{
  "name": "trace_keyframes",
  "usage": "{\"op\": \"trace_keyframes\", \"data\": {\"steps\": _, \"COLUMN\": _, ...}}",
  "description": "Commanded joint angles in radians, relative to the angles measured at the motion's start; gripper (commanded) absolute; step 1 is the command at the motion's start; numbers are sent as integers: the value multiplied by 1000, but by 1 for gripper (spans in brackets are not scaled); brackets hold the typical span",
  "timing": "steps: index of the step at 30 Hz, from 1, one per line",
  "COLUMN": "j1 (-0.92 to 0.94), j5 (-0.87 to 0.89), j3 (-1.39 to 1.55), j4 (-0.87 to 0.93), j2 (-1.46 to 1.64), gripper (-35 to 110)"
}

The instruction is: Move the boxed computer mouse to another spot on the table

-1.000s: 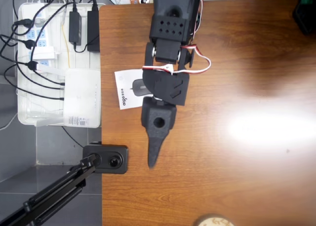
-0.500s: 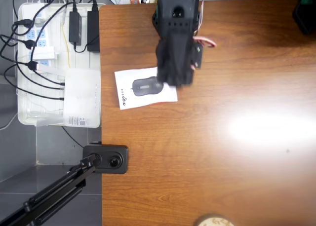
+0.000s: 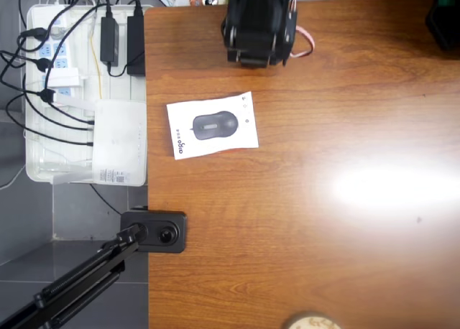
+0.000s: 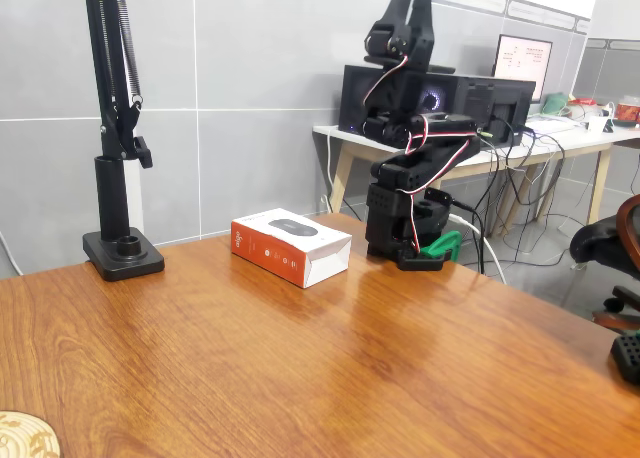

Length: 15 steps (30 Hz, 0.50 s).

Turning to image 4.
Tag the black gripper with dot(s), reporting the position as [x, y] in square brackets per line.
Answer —
[404, 30]

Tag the black office chair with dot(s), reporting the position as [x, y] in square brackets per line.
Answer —
[600, 243]

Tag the black computer tower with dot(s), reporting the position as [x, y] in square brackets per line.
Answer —
[480, 103]

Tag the computer monitor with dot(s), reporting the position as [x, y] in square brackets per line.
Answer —
[525, 60]

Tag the round wooden coaster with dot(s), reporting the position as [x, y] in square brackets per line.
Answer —
[22, 438]

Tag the orange white mouse box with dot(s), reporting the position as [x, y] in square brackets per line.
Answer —
[295, 253]

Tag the red tin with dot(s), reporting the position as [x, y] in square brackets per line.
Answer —
[627, 112]

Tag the white desk wooden legs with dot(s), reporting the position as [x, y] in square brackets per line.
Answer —
[340, 135]

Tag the black clamp boom stand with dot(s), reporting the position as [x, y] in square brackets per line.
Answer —
[112, 188]

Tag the green cloth bundle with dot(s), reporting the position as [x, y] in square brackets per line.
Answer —
[555, 104]

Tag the green table clamp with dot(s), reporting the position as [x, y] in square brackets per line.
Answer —
[445, 245]

